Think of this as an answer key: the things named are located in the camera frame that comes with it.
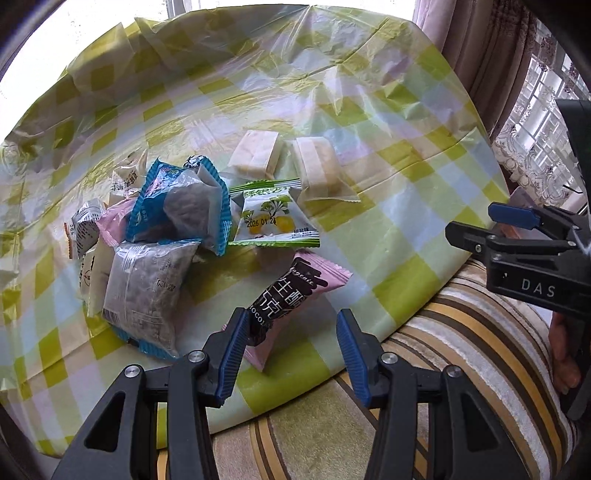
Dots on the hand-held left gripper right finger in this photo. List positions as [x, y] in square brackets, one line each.
[351, 350]

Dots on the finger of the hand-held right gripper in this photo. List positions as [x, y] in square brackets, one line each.
[512, 214]
[466, 235]

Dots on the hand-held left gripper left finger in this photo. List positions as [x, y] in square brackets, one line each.
[233, 350]

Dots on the pink and black snack packet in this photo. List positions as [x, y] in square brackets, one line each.
[286, 290]

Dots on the clear grey snack packet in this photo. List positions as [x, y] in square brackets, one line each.
[143, 286]

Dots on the blue snack packet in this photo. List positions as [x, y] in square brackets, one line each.
[175, 203]

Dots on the white and orange snack packet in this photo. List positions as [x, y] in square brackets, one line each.
[85, 226]

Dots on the person's right hand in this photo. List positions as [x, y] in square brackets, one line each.
[561, 350]

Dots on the white lace curtain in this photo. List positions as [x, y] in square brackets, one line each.
[531, 124]

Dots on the green snack packet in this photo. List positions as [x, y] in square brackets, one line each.
[272, 217]

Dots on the checkered plastic tablecloth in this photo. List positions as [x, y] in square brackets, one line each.
[369, 115]

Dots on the cream snack packet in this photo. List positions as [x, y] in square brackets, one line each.
[97, 277]

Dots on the pink curtain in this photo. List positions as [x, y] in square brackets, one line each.
[480, 55]

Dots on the pale cake packet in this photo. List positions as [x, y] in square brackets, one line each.
[318, 166]
[254, 152]

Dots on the small printed snack packet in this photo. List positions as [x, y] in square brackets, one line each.
[194, 161]

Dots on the white snack packet dark print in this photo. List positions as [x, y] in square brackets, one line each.
[127, 180]

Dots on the window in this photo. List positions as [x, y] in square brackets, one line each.
[277, 5]

